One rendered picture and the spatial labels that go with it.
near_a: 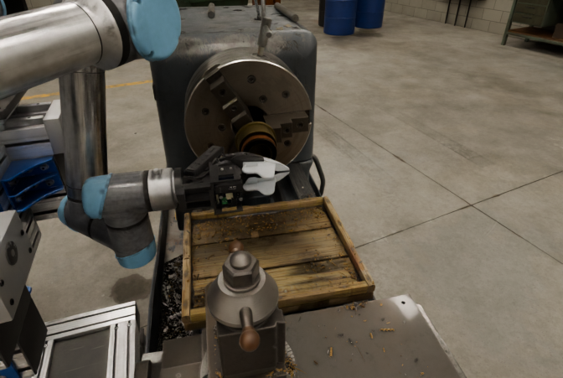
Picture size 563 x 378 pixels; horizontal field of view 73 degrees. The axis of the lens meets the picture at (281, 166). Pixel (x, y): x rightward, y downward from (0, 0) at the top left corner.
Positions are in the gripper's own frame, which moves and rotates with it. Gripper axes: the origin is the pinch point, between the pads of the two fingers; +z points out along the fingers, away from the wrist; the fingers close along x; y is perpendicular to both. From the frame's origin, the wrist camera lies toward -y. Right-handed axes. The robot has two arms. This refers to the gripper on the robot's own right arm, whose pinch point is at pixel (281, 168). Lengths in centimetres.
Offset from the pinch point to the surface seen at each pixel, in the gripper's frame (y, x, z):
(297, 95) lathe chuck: -22.7, 5.8, 8.7
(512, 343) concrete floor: -14, -110, 102
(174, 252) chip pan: -40, -54, -30
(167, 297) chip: -16, -49, -31
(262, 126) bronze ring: -12.4, 3.4, -1.7
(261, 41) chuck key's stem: -26.4, 18.2, 0.9
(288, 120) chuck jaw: -18.0, 1.8, 5.4
